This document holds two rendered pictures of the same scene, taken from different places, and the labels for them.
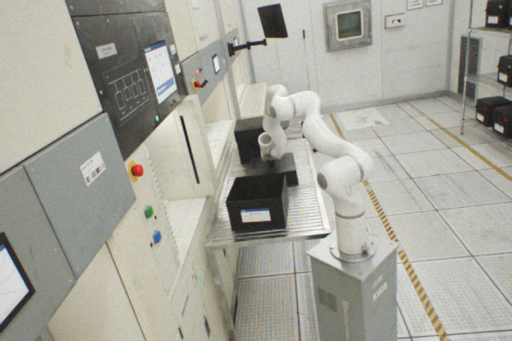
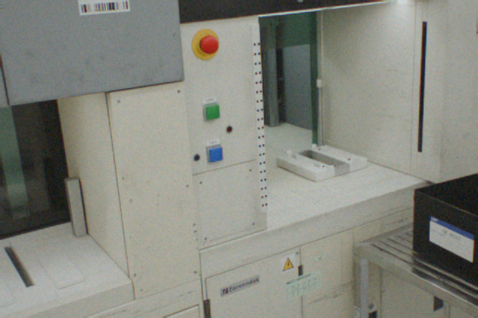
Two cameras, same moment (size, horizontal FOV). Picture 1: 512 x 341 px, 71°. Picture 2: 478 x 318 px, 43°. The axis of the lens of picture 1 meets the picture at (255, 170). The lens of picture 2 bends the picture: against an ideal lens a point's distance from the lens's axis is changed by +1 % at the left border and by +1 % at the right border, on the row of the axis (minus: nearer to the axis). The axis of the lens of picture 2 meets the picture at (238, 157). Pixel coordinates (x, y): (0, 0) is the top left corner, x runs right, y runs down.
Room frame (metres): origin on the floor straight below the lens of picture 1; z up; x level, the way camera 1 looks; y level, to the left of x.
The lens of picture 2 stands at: (0.31, -0.70, 1.50)
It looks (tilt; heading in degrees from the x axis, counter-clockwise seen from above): 17 degrees down; 53
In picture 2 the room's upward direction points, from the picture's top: 4 degrees counter-clockwise
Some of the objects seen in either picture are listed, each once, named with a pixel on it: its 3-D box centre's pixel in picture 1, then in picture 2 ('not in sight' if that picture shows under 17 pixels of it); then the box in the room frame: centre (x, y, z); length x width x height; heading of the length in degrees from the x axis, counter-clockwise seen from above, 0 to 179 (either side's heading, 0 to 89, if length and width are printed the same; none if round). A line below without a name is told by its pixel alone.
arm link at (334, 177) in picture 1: (341, 187); not in sight; (1.23, -0.32, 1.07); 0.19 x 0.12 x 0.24; 112
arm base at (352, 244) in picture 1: (350, 230); not in sight; (1.25, -0.35, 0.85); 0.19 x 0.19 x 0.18
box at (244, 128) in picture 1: (257, 138); not in sight; (2.50, -0.05, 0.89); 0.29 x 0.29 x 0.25; 85
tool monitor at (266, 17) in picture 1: (256, 30); not in sight; (3.36, -0.22, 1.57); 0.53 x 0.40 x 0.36; 83
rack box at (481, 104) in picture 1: (493, 111); not in sight; (3.67, -2.65, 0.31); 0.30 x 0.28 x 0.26; 171
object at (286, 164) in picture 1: (272, 168); not in sight; (2.06, -0.10, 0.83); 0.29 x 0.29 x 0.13; 85
